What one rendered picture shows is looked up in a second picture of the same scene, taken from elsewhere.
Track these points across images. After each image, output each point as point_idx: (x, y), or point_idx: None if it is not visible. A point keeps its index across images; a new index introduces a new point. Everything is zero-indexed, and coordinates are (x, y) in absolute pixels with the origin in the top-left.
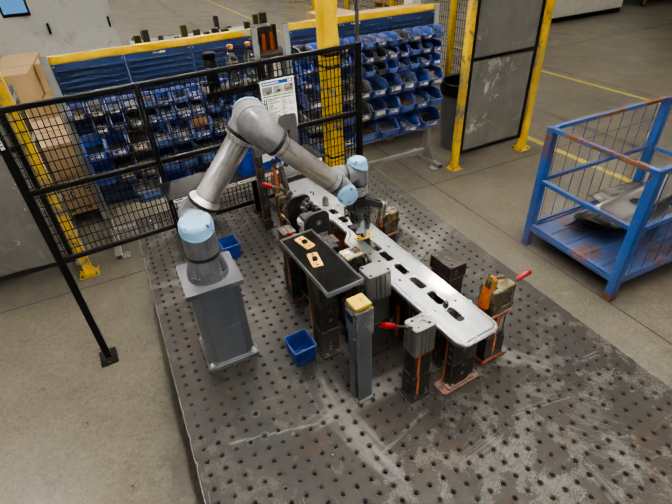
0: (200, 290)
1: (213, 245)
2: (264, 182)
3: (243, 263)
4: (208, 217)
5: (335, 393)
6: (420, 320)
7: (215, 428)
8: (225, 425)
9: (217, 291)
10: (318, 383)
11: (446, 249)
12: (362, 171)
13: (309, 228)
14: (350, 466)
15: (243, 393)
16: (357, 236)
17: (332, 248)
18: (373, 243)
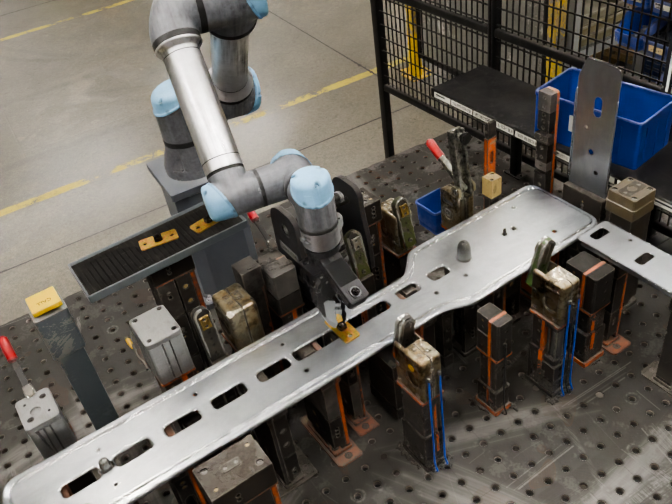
0: (157, 169)
1: (168, 131)
2: (431, 142)
3: (417, 242)
4: (174, 94)
5: (122, 405)
6: (41, 408)
7: (102, 300)
8: (103, 307)
9: (159, 184)
10: (144, 383)
11: (264, 463)
12: (295, 202)
13: (276, 225)
14: (8, 436)
15: (146, 311)
16: (340, 318)
17: (235, 269)
18: (523, 419)
